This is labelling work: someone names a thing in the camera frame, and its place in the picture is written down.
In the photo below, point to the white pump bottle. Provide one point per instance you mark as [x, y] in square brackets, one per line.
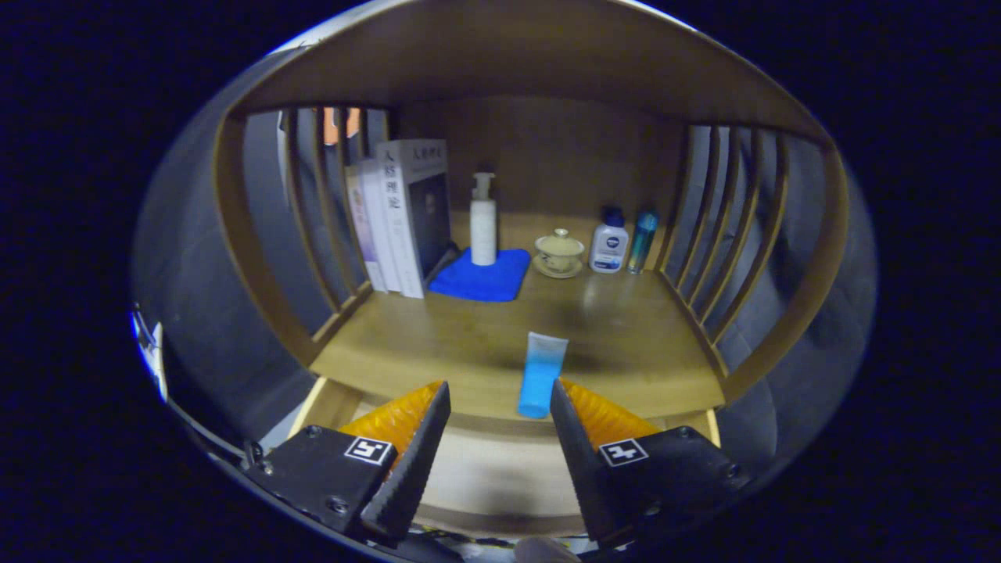
[483, 231]

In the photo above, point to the beige lidded teacup with saucer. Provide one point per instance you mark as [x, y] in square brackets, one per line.
[558, 254]

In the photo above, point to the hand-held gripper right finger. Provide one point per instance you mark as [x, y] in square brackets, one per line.
[583, 469]

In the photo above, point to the wooden drawer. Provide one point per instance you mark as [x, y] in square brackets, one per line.
[500, 469]

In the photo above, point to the thick white and black book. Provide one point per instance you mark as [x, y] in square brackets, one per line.
[418, 211]

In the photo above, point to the thin white book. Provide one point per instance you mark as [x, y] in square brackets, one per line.
[381, 227]

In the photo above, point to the teal slim bottle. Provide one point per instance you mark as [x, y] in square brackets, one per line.
[643, 238]

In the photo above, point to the wooden cabinet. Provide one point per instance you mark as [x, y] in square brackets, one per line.
[547, 47]

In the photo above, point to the blue cosmetic tube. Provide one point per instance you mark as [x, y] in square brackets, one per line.
[541, 375]

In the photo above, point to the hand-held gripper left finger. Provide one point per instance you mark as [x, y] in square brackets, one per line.
[414, 469]

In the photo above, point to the wooden countertop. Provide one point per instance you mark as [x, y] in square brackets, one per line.
[438, 344]

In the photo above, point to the black backdrop cloth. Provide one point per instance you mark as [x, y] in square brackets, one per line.
[188, 274]

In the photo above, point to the pale purple book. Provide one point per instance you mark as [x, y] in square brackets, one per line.
[360, 227]

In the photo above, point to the blue folded cloth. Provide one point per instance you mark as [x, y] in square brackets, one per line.
[481, 283]

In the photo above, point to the white lotion bottle blue cap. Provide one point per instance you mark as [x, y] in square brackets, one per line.
[609, 246]

